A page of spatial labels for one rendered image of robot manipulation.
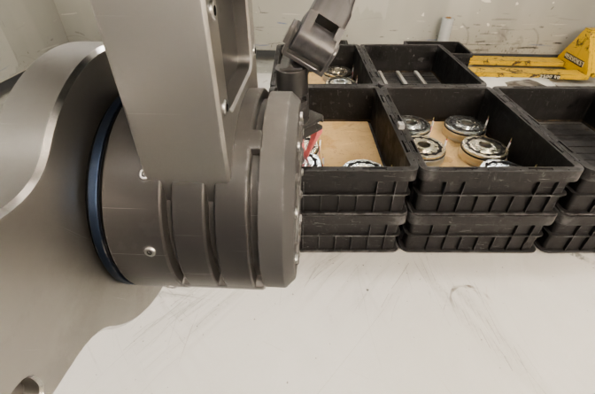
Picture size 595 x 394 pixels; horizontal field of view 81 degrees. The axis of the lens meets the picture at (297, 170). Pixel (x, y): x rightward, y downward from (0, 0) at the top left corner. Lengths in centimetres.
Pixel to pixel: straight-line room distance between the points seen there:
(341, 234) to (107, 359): 47
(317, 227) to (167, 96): 59
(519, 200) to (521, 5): 390
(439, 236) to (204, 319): 49
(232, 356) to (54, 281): 49
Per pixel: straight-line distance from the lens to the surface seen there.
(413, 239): 80
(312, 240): 76
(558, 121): 125
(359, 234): 75
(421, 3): 424
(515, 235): 87
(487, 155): 91
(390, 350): 68
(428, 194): 71
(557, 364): 78
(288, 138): 20
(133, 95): 18
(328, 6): 61
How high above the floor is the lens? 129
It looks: 36 degrees down
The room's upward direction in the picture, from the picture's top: straight up
